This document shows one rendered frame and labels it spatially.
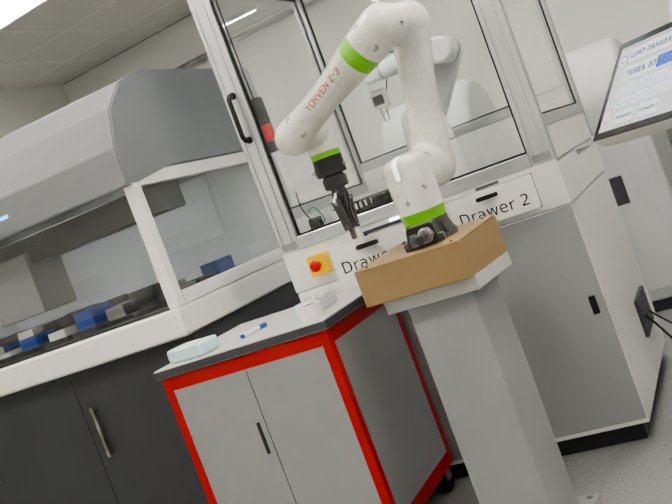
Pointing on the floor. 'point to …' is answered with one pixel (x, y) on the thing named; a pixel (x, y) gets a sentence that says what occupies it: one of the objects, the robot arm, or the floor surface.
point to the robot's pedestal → (489, 391)
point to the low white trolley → (312, 411)
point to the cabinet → (573, 324)
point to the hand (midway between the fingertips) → (356, 238)
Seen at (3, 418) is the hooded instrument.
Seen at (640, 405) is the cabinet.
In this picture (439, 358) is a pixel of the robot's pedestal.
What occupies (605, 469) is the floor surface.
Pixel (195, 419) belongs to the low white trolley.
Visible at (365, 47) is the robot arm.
